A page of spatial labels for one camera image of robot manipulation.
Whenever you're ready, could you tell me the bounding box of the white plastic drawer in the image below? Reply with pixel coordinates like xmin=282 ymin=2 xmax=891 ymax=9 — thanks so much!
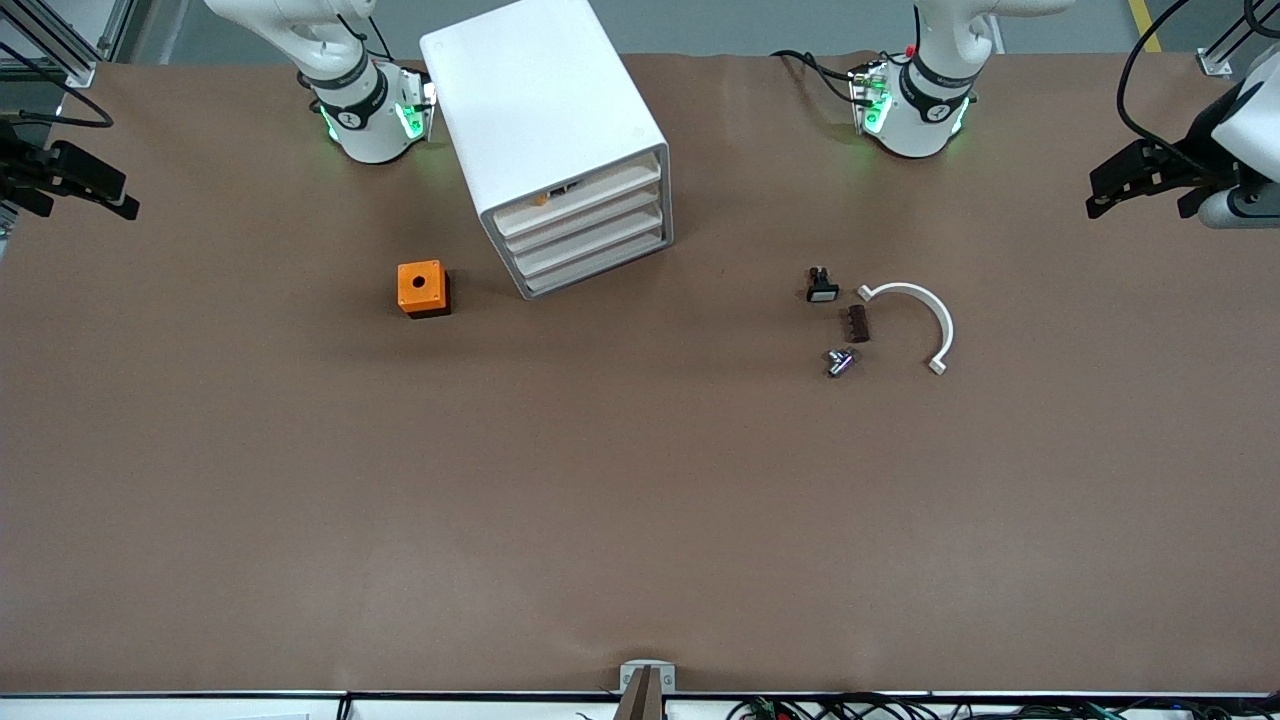
xmin=493 ymin=155 xmax=663 ymax=239
xmin=503 ymin=180 xmax=665 ymax=259
xmin=520 ymin=225 xmax=671 ymax=298
xmin=512 ymin=203 xmax=668 ymax=279

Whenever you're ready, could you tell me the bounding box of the white drawer cabinet housing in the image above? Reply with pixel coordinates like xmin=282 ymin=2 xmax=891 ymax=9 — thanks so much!
xmin=420 ymin=0 xmax=674 ymax=301

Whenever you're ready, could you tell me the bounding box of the brown table cover sheet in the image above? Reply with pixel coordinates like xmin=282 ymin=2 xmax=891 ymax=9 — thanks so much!
xmin=0 ymin=50 xmax=1280 ymax=696

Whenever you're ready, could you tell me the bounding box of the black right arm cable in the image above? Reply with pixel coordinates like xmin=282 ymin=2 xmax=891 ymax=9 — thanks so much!
xmin=0 ymin=35 xmax=113 ymax=129

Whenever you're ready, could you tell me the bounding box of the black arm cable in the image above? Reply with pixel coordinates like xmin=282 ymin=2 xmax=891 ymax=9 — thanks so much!
xmin=0 ymin=35 xmax=113 ymax=129
xmin=1117 ymin=0 xmax=1280 ymax=176

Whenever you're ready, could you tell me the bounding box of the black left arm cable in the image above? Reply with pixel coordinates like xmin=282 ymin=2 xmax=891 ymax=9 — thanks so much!
xmin=1117 ymin=0 xmax=1280 ymax=176

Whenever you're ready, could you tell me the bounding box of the aluminium frame profile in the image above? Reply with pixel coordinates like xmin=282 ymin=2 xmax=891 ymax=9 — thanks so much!
xmin=0 ymin=0 xmax=131 ymax=86
xmin=1197 ymin=0 xmax=1280 ymax=78

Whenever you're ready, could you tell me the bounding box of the white curved plastic bracket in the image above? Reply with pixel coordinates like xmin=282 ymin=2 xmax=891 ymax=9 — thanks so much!
xmin=857 ymin=282 xmax=956 ymax=376

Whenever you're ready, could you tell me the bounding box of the orange button enclosure box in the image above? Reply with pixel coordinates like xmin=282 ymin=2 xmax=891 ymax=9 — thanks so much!
xmin=397 ymin=260 xmax=452 ymax=319

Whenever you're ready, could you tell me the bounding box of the black base power cable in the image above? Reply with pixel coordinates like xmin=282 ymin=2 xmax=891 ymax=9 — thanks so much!
xmin=770 ymin=48 xmax=863 ymax=106

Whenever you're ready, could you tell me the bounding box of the white table edge rail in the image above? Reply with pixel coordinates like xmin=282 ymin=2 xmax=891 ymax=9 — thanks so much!
xmin=0 ymin=692 xmax=1280 ymax=720

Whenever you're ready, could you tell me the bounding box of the black cable bundle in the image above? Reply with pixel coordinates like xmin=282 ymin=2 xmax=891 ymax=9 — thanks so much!
xmin=728 ymin=693 xmax=1280 ymax=720

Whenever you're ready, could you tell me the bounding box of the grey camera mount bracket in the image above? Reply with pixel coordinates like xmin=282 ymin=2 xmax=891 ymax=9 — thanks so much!
xmin=612 ymin=660 xmax=677 ymax=720

